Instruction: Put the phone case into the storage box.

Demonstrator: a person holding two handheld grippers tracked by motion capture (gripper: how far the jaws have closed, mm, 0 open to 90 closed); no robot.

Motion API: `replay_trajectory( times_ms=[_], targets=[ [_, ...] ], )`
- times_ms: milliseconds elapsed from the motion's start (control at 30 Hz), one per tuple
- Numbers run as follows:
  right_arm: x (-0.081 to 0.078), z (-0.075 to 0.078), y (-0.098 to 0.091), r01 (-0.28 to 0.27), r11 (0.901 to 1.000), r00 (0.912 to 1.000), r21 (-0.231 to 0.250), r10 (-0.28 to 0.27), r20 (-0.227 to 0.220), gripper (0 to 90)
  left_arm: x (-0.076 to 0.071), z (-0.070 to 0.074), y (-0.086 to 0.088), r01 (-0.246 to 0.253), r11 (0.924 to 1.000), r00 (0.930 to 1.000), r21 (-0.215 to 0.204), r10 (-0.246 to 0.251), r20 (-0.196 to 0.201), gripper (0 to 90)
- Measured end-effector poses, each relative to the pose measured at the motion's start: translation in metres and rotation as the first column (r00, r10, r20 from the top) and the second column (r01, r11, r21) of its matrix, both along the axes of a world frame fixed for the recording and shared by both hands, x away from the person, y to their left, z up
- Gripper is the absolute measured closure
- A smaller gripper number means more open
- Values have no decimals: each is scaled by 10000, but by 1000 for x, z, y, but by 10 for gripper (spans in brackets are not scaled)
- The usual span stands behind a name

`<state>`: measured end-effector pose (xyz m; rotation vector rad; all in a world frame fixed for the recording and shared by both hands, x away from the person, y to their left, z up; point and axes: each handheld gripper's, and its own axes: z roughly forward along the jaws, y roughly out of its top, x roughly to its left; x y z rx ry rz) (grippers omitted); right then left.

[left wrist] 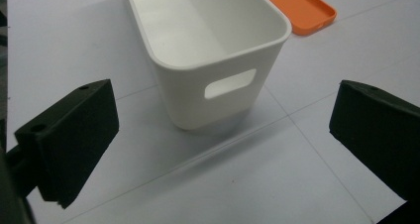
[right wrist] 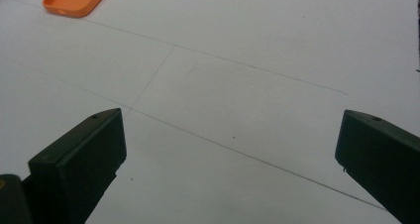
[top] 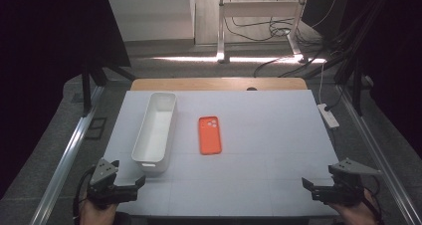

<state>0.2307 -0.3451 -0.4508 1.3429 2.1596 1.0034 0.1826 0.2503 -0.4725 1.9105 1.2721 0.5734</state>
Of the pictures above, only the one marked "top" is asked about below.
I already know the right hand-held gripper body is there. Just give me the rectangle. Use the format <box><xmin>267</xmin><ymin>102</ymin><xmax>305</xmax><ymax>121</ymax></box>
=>
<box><xmin>327</xmin><ymin>157</ymin><xmax>383</xmax><ymax>207</ymax></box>

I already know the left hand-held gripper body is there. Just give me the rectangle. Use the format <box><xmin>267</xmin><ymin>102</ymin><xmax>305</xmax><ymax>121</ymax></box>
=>
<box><xmin>87</xmin><ymin>157</ymin><xmax>119</xmax><ymax>209</ymax></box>

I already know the white plastic storage box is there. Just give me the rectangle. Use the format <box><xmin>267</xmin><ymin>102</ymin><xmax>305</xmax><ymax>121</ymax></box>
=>
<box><xmin>130</xmin><ymin>92</ymin><xmax>178</xmax><ymax>174</ymax></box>

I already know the orange phone case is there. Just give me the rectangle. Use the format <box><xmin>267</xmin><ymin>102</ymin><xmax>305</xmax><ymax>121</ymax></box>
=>
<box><xmin>198</xmin><ymin>115</ymin><xmax>223</xmax><ymax>156</ymax></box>

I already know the person's right hand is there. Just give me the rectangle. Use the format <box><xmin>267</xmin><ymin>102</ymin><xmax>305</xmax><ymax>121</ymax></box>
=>
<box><xmin>327</xmin><ymin>189</ymin><xmax>379</xmax><ymax>225</ymax></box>

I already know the person's left hand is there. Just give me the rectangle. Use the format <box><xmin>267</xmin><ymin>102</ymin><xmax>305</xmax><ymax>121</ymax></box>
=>
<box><xmin>79</xmin><ymin>198</ymin><xmax>117</xmax><ymax>225</ymax></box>

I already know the white power strip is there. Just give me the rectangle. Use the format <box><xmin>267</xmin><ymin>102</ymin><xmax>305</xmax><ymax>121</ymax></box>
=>
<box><xmin>316</xmin><ymin>103</ymin><xmax>340</xmax><ymax>129</ymax></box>

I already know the black metal stand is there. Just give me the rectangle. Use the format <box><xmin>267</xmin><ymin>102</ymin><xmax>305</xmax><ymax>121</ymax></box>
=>
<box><xmin>81</xmin><ymin>57</ymin><xmax>137</xmax><ymax>117</ymax></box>
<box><xmin>304</xmin><ymin>0</ymin><xmax>396</xmax><ymax>117</ymax></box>

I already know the wooden table board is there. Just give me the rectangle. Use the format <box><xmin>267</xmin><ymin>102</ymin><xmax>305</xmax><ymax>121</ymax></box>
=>
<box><xmin>130</xmin><ymin>77</ymin><xmax>309</xmax><ymax>92</ymax></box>

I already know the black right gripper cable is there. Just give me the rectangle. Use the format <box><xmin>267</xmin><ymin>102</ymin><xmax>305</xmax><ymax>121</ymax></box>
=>
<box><xmin>361</xmin><ymin>176</ymin><xmax>383</xmax><ymax>225</ymax></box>

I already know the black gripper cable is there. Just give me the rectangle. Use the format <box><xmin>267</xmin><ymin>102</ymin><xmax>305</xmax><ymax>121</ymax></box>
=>
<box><xmin>361</xmin><ymin>176</ymin><xmax>383</xmax><ymax>225</ymax></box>
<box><xmin>73</xmin><ymin>166</ymin><xmax>98</xmax><ymax>225</ymax></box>

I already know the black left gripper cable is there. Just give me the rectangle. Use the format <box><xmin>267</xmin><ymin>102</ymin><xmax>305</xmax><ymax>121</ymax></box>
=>
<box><xmin>73</xmin><ymin>166</ymin><xmax>98</xmax><ymax>225</ymax></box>

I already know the aluminium rail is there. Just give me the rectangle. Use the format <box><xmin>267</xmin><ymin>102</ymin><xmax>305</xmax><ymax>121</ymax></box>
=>
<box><xmin>29</xmin><ymin>85</ymin><xmax>105</xmax><ymax>225</ymax></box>
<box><xmin>335</xmin><ymin>85</ymin><xmax>422</xmax><ymax>225</ymax></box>

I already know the black square floor frame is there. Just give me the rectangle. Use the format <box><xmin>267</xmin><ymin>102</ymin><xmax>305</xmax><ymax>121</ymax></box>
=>
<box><xmin>84</xmin><ymin>116</ymin><xmax>108</xmax><ymax>140</ymax></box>

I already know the black plugged cable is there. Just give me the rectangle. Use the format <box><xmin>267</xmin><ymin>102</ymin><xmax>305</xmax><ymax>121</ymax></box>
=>
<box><xmin>324</xmin><ymin>85</ymin><xmax>346</xmax><ymax>112</ymax></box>

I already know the white power strip cable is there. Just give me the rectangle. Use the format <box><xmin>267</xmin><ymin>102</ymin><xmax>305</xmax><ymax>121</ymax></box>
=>
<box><xmin>317</xmin><ymin>62</ymin><xmax>327</xmax><ymax>106</ymax></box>

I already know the long black floor cable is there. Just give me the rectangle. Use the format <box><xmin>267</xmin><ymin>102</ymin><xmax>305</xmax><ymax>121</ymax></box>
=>
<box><xmin>253</xmin><ymin>51</ymin><xmax>321</xmax><ymax>79</ymax></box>

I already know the tangle of black floor cables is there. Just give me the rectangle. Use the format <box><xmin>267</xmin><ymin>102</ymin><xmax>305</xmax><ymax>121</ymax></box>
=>
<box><xmin>224</xmin><ymin>16</ymin><xmax>320</xmax><ymax>44</ymax></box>

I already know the white desk frame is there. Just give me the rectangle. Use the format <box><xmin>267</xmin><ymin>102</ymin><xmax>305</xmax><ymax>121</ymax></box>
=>
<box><xmin>216</xmin><ymin>0</ymin><xmax>311</xmax><ymax>65</ymax></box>

